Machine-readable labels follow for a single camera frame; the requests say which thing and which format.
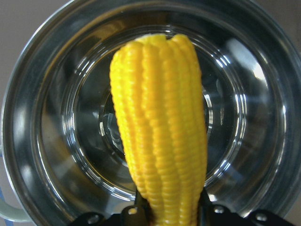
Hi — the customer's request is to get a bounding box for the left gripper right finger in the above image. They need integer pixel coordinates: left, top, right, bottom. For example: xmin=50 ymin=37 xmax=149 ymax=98
xmin=198 ymin=188 xmax=235 ymax=226

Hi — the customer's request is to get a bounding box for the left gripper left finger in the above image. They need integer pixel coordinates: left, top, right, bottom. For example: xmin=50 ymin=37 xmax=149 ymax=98
xmin=121 ymin=189 xmax=151 ymax=226

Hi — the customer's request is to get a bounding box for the yellow corn cob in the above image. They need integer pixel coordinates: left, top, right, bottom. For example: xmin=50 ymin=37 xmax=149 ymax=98
xmin=110 ymin=34 xmax=207 ymax=226

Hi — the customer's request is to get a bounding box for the pale green electric pot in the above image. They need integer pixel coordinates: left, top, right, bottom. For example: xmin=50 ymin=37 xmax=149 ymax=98
xmin=1 ymin=0 xmax=301 ymax=226

